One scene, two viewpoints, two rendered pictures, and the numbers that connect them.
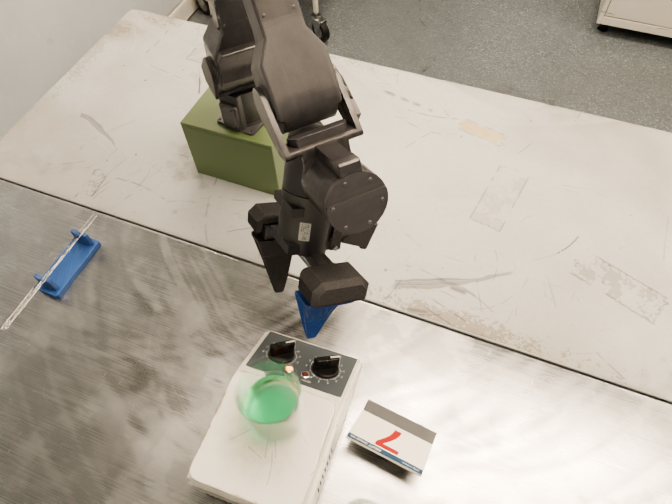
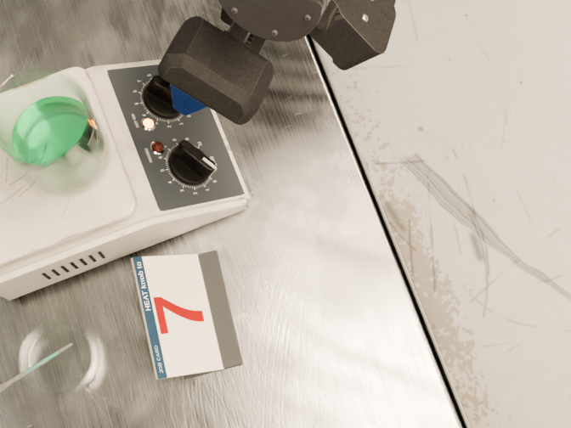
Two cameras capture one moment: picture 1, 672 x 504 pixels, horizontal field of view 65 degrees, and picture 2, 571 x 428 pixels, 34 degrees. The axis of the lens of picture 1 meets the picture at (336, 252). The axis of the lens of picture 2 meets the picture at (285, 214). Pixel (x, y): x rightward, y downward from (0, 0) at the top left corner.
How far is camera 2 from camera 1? 0.24 m
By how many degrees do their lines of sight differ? 25
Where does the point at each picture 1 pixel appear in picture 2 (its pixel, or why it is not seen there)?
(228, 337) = (153, 22)
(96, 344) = not seen: outside the picture
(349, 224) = (241, 10)
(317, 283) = (182, 49)
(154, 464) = not seen: outside the picture
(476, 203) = not seen: outside the picture
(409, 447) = (189, 342)
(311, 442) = (68, 221)
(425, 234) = (530, 137)
